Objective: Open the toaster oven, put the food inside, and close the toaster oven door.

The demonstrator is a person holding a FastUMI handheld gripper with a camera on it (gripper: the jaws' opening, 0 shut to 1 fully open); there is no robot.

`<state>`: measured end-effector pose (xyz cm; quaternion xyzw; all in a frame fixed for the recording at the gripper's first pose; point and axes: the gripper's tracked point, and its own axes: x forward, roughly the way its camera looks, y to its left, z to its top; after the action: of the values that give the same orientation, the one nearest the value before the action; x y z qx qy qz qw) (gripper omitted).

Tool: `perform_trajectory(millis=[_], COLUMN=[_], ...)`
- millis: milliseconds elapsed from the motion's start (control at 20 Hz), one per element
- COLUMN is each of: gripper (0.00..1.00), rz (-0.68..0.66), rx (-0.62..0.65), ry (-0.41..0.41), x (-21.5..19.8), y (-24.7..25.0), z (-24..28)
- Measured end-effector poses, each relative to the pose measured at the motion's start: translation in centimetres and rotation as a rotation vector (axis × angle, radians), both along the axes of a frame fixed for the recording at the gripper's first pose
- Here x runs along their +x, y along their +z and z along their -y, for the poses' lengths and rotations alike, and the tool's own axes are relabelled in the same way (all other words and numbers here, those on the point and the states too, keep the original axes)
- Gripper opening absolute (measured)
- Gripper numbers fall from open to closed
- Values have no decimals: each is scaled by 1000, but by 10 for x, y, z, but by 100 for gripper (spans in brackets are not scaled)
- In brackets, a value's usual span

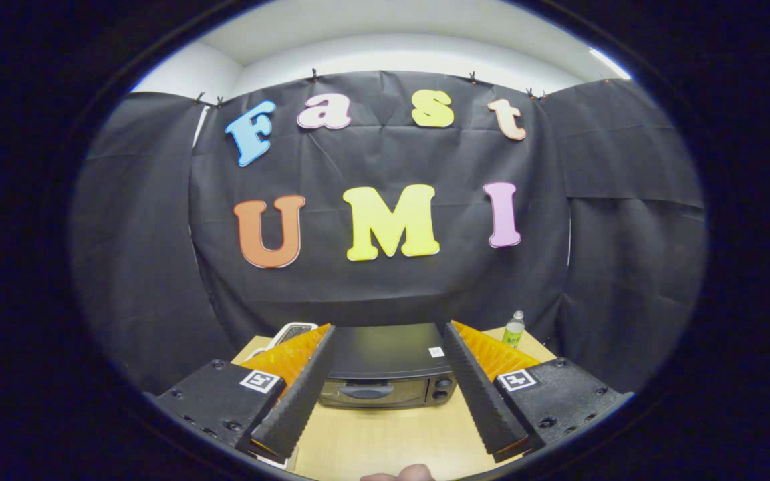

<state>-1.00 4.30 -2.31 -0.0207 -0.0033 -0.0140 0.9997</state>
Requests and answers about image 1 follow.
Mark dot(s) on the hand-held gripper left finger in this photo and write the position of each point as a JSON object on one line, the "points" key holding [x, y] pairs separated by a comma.
{"points": [[305, 394]]}

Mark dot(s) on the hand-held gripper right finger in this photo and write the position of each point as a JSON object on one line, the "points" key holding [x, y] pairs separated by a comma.
{"points": [[482, 394]]}

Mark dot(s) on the black toaster oven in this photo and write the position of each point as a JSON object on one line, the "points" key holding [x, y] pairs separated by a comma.
{"points": [[385, 351]]}

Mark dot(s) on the white pop-up toaster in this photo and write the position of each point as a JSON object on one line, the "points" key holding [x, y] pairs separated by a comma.
{"points": [[295, 329]]}

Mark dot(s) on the green label plastic bottle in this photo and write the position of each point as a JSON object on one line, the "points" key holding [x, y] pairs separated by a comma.
{"points": [[513, 333]]}

